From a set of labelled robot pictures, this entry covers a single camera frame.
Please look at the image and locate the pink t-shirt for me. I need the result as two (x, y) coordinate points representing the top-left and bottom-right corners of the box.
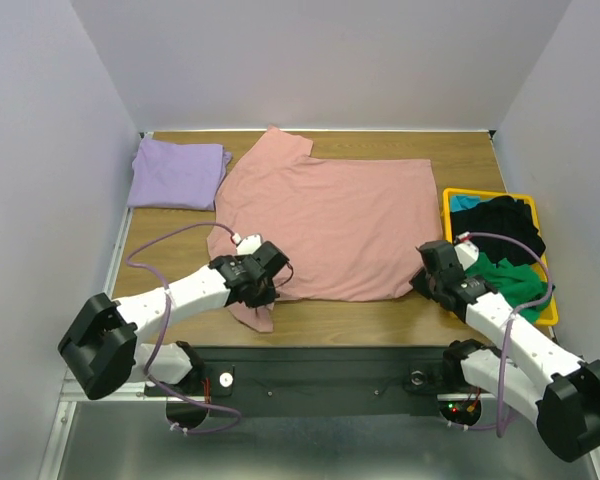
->
(205, 124), (444, 334)

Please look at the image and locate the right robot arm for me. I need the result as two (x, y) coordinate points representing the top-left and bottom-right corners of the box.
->
(411, 233), (600, 462)

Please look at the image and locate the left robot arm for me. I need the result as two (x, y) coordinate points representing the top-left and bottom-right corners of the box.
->
(58, 241), (289, 400)

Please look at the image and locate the green t-shirt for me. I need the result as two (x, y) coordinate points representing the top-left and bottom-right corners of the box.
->
(466, 253), (547, 307)

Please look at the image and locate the teal cloth in bin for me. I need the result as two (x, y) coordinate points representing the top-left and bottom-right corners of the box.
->
(449, 194), (482, 213)

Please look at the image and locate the black t-shirt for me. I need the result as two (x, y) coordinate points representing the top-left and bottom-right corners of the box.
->
(450, 196), (546, 266)

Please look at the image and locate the right silver knob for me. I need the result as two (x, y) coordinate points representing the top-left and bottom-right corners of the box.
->
(410, 370), (426, 387)

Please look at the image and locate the silver knob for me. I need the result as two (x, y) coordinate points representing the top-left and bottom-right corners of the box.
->
(219, 372), (234, 388)
(410, 370), (426, 387)

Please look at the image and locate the left silver knob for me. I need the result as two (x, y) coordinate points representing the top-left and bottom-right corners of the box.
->
(219, 372), (234, 388)

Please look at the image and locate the yellow plastic bin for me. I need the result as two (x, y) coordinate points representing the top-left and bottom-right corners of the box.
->
(441, 187), (560, 326)

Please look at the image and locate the folded purple t-shirt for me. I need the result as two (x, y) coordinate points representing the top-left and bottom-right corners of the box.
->
(127, 137), (232, 211)

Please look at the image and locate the electronics board with leds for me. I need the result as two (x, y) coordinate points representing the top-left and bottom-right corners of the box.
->
(438, 389), (482, 426)

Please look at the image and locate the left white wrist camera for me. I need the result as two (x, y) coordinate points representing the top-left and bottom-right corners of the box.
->
(231, 233), (263, 256)

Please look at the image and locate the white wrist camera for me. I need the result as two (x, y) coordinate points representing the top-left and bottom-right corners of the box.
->
(454, 233), (480, 271)
(231, 233), (263, 256)

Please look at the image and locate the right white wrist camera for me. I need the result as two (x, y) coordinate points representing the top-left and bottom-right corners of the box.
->
(454, 233), (480, 271)

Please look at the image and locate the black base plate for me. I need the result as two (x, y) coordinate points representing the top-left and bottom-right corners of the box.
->
(172, 342), (473, 417)

